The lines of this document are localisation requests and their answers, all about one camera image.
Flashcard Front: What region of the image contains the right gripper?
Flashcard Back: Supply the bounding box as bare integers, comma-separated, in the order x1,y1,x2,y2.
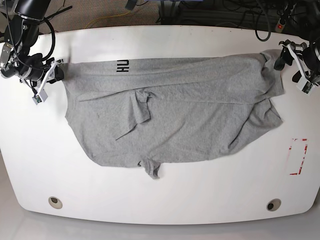
0,42,65,92

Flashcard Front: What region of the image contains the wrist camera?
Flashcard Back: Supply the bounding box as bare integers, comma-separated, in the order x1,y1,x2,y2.
32,89,48,105
296,77,315,96

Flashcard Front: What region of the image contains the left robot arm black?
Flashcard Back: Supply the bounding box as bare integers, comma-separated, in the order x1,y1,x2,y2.
274,38,320,94

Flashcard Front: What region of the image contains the grey T-shirt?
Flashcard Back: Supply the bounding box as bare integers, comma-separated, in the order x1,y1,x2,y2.
61,50,284,179

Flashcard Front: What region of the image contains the right table cable grommet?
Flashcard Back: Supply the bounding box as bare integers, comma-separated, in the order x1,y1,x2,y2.
266,198,282,212

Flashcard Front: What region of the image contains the table cable grommet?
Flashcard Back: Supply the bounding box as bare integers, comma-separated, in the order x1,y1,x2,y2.
266,198,282,212
48,196,63,210

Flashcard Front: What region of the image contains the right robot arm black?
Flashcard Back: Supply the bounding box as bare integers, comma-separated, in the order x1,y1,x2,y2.
0,0,64,95

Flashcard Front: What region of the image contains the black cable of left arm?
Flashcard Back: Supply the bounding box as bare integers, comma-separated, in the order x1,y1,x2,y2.
234,0,298,42

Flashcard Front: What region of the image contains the yellow cable on floor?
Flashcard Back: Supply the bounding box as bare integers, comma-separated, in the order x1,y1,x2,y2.
86,12,137,29

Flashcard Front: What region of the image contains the white power strip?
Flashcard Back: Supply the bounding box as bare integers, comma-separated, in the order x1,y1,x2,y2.
274,0,296,33

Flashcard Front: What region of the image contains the black tripod stand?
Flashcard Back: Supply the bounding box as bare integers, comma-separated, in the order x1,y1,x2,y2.
46,5,73,21

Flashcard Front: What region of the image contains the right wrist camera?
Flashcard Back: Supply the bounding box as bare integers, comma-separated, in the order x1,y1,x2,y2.
32,89,48,105

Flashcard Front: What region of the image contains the left table cable grommet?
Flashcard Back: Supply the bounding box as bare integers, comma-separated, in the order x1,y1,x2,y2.
48,196,63,210

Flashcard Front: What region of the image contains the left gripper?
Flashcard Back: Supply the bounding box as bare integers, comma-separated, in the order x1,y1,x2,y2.
273,39,320,87

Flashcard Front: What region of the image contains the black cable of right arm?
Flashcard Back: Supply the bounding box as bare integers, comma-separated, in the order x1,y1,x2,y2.
34,18,56,63

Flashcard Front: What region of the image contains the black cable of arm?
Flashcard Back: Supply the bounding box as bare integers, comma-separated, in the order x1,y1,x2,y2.
34,18,56,63
234,0,298,42

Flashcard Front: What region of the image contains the red tape rectangle marking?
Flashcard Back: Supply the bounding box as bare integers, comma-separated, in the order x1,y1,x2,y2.
286,138,308,176

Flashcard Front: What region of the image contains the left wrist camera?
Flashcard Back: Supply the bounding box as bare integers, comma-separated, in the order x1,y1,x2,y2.
296,77,315,96

